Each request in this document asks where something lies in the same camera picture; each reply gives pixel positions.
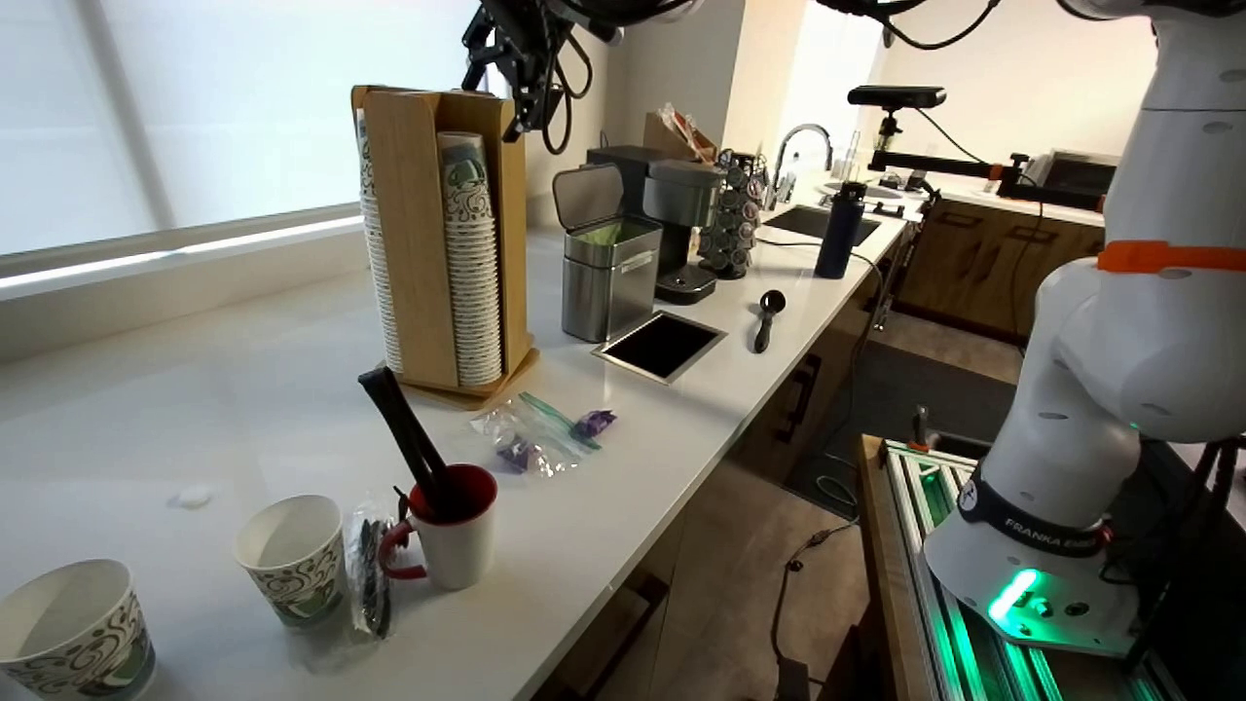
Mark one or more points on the patterned paper cup far left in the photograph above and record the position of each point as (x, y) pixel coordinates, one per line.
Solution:
(77, 638)

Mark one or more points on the coffee pod carousel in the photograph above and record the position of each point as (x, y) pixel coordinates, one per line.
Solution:
(727, 242)

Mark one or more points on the patterned paper cup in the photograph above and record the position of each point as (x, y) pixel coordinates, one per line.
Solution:
(293, 554)
(77, 638)

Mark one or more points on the black tumbler bottle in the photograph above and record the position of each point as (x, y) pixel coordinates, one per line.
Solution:
(839, 233)

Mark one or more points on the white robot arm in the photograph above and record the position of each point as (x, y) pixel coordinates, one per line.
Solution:
(1135, 342)

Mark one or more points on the purple wrapped candy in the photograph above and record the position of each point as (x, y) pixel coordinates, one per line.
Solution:
(595, 424)

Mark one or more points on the stack of patterned paper cups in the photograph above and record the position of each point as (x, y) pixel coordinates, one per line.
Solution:
(473, 268)

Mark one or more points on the dark wood cabinet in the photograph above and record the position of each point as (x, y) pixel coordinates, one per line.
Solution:
(977, 264)

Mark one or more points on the black coffee scoop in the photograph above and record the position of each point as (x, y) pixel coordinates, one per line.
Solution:
(770, 307)

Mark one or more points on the purple candy inside bag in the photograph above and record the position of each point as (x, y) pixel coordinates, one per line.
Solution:
(517, 455)

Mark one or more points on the chrome sink faucet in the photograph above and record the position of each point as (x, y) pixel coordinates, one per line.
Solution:
(806, 150)

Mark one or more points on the steel trash bin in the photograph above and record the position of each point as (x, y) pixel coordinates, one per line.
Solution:
(609, 264)

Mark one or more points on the wooden cup dispenser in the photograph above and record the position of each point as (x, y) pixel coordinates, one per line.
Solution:
(399, 164)

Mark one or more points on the grey coffee machine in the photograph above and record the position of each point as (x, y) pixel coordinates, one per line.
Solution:
(670, 198)

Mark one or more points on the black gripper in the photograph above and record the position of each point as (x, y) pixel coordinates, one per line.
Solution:
(523, 44)

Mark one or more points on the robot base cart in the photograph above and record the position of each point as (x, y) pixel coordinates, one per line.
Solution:
(992, 604)

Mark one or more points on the black utensil in cup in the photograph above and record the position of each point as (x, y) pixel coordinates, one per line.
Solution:
(413, 443)

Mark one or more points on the patterned paper cup near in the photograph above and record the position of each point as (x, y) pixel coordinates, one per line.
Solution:
(293, 554)

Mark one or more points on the white cup red inside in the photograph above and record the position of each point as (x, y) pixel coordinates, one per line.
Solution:
(456, 541)

